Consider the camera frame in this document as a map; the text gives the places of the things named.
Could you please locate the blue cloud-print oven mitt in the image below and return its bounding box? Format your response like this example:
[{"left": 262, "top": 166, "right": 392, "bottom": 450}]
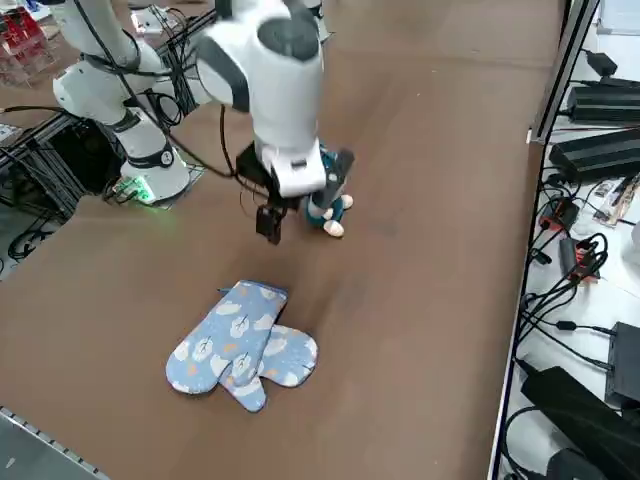
[
  {"left": 219, "top": 323, "right": 319, "bottom": 414},
  {"left": 166, "top": 279, "right": 290, "bottom": 397}
]

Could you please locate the printed paper packet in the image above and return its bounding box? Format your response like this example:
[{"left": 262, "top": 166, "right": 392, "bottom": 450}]
[{"left": 593, "top": 174, "right": 640, "bottom": 227}]

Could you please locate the red and black device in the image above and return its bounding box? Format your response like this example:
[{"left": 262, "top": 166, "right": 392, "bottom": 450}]
[{"left": 538, "top": 196, "right": 581, "bottom": 232}]

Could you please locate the black metal frame rack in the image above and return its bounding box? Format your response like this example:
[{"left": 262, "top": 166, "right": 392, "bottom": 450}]
[{"left": 0, "top": 112, "right": 126, "bottom": 221}]

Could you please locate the small black power adapter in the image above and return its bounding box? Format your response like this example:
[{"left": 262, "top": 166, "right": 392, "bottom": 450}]
[{"left": 584, "top": 49, "right": 619, "bottom": 77}]

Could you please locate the grey aluminium table rail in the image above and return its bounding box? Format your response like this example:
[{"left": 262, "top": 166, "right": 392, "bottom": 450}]
[{"left": 0, "top": 403, "right": 109, "bottom": 480}]

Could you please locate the black cable with ferrite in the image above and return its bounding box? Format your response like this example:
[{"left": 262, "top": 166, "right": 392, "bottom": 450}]
[{"left": 517, "top": 292, "right": 614, "bottom": 371}]

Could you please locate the grey aluminium post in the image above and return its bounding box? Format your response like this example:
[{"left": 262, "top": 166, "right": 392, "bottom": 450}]
[{"left": 526, "top": 0, "right": 601, "bottom": 147}]

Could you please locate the clear acrylic shelf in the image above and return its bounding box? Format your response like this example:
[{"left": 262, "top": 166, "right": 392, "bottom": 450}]
[{"left": 0, "top": 9, "right": 59, "bottom": 86}]

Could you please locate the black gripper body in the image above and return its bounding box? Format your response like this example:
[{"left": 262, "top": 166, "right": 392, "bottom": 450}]
[{"left": 235, "top": 143, "right": 301, "bottom": 211}]

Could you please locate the small blue plush doll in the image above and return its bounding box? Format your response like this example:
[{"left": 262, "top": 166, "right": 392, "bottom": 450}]
[{"left": 304, "top": 142, "right": 355, "bottom": 239}]

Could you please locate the orange and black connector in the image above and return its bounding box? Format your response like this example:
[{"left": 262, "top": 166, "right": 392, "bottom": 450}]
[{"left": 558, "top": 237, "right": 601, "bottom": 284}]

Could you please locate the black power supply brick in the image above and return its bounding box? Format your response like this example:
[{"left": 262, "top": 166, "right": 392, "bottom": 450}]
[
  {"left": 567, "top": 77, "right": 640, "bottom": 125},
  {"left": 548, "top": 127, "right": 640, "bottom": 182}
]

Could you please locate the black box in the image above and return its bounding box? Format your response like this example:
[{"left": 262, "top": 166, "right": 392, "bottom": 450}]
[{"left": 604, "top": 321, "right": 640, "bottom": 407}]

